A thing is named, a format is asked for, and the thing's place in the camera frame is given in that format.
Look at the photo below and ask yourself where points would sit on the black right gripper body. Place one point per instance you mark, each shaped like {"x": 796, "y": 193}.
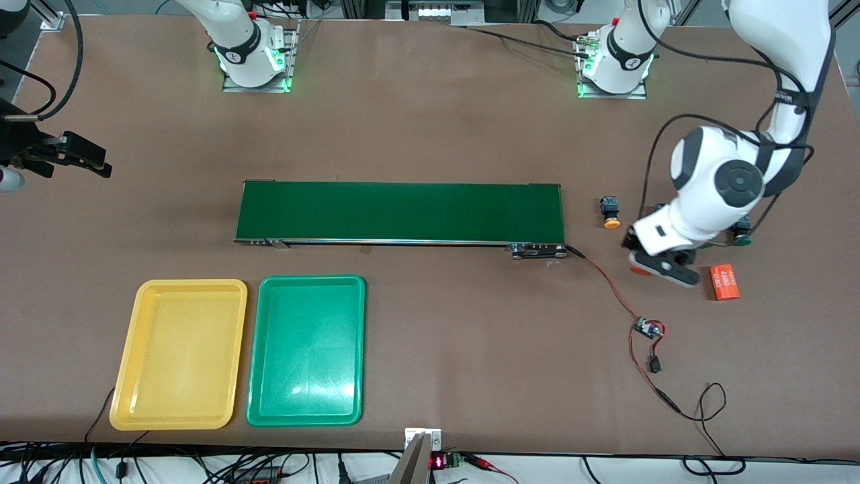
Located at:
{"x": 18, "y": 144}

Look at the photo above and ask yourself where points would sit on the scuffed yellow mushroom push button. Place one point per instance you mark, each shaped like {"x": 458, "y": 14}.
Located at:
{"x": 611, "y": 213}

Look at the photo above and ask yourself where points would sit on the green mushroom push button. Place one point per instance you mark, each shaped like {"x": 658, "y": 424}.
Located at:
{"x": 743, "y": 240}

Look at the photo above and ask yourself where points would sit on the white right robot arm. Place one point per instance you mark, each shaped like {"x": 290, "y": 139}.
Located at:
{"x": 235, "y": 40}

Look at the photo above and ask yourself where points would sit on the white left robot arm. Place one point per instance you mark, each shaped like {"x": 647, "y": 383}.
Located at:
{"x": 732, "y": 181}

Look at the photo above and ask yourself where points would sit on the small blue circuit board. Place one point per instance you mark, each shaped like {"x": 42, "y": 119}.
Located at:
{"x": 648, "y": 329}

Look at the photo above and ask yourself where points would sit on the yellow plastic tray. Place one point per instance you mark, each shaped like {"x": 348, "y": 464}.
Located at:
{"x": 178, "y": 356}

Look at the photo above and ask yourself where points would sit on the green conveyor belt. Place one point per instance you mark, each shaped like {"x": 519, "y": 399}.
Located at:
{"x": 400, "y": 212}

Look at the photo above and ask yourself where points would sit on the red black clip lead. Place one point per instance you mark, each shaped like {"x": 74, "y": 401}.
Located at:
{"x": 490, "y": 465}

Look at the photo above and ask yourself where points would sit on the green plastic tray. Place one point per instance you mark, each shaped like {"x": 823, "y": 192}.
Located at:
{"x": 306, "y": 353}

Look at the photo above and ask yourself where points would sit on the red digit display module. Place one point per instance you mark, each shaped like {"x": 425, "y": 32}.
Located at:
{"x": 440, "y": 462}

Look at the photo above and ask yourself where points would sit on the grey device with white lights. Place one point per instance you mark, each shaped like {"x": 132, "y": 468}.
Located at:
{"x": 437, "y": 12}

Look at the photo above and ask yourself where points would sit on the aluminium frame profile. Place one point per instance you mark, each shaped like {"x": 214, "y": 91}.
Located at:
{"x": 50, "y": 17}
{"x": 843, "y": 10}

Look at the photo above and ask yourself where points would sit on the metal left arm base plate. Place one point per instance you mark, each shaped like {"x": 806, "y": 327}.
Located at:
{"x": 638, "y": 95}

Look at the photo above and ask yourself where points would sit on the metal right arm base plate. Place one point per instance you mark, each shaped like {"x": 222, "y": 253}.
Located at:
{"x": 292, "y": 54}

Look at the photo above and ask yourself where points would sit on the grey metal camera mount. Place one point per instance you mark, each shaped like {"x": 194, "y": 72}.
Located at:
{"x": 413, "y": 464}

